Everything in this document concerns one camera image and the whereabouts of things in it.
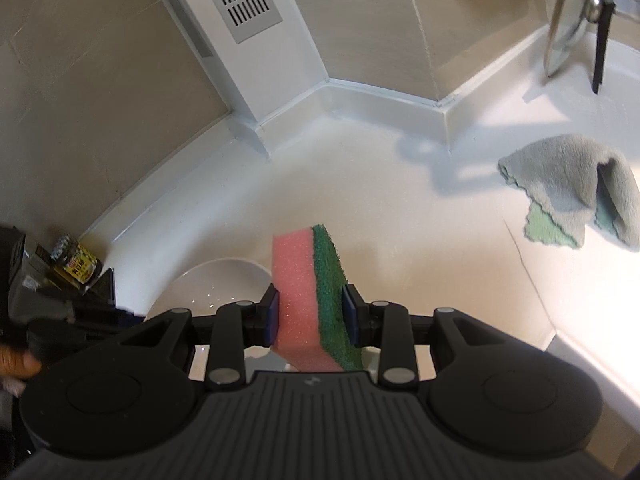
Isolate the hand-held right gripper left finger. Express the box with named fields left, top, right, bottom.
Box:
left=119, top=283, right=281, bottom=393

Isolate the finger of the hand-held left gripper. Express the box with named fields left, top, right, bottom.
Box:
left=27, top=306, right=147, bottom=362

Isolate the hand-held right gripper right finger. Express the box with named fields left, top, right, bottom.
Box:
left=341, top=284, right=506, bottom=391

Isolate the pink and green sponge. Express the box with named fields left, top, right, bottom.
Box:
left=271, top=224, right=368, bottom=374

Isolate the white bowl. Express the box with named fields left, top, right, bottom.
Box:
left=145, top=258, right=381, bottom=382

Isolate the person's left hand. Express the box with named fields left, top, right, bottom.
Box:
left=0, top=346, right=44, bottom=380

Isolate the yellow label jar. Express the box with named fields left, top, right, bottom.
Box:
left=49, top=233, right=103, bottom=287

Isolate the grey green microfibre cloth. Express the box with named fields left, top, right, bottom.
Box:
left=497, top=134, right=640, bottom=252

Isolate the glass pot lid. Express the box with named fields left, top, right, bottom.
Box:
left=543, top=0, right=608, bottom=79

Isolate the black flat bar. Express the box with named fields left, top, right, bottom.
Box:
left=591, top=1, right=616, bottom=95

